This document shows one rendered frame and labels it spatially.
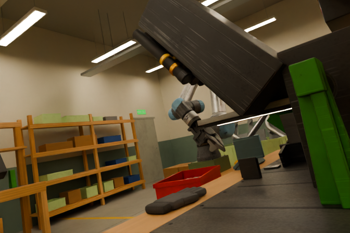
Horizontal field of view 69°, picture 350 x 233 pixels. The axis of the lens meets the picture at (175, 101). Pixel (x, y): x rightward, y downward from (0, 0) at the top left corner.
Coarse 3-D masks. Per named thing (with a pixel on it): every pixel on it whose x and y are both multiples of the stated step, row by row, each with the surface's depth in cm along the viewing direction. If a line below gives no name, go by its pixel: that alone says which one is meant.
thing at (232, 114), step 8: (272, 104) 75; (280, 104) 74; (288, 104) 73; (232, 112) 83; (264, 112) 78; (272, 112) 80; (200, 120) 91; (208, 120) 89; (216, 120) 87; (224, 120) 86; (232, 120) 84; (240, 120) 88
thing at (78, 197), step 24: (48, 120) 548; (72, 120) 596; (96, 120) 650; (120, 120) 708; (48, 144) 540; (72, 144) 580; (96, 144) 634; (120, 144) 686; (96, 168) 613; (72, 192) 554; (96, 192) 599
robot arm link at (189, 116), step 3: (192, 111) 128; (186, 114) 127; (189, 114) 127; (192, 114) 127; (195, 114) 127; (186, 117) 127; (189, 117) 126; (192, 117) 126; (195, 117) 127; (183, 120) 129; (186, 120) 127; (189, 120) 126; (186, 123) 128; (189, 123) 127
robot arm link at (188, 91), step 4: (188, 84) 160; (196, 84) 162; (184, 88) 158; (188, 88) 157; (192, 88) 158; (184, 92) 155; (188, 92) 155; (192, 92) 157; (180, 96) 154; (184, 96) 153; (188, 96) 153; (192, 96) 157; (184, 100) 151; (188, 100) 152; (168, 112) 150; (172, 112) 147; (172, 116) 148; (176, 116) 146
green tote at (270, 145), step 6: (276, 138) 184; (282, 138) 187; (228, 144) 245; (264, 144) 190; (270, 144) 187; (276, 144) 184; (228, 150) 210; (234, 150) 206; (264, 150) 190; (270, 150) 187; (234, 156) 206
